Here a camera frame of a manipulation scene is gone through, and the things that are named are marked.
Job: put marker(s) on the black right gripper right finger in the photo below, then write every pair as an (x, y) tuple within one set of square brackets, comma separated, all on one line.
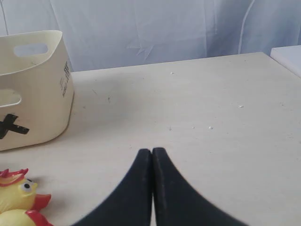
[(177, 203)]

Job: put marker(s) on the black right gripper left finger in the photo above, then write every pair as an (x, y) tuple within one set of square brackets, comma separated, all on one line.
[(130, 203)]

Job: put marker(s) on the yellow rubber chicken front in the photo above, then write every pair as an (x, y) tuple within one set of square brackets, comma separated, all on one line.
[(23, 218)]

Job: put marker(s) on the yellow rubber chicken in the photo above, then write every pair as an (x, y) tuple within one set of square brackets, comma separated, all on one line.
[(23, 218), (19, 192)]

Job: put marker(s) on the cream bin marked X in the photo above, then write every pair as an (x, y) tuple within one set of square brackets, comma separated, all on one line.
[(36, 88)]

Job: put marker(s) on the white board at table edge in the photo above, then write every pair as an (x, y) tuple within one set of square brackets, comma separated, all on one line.
[(289, 57)]

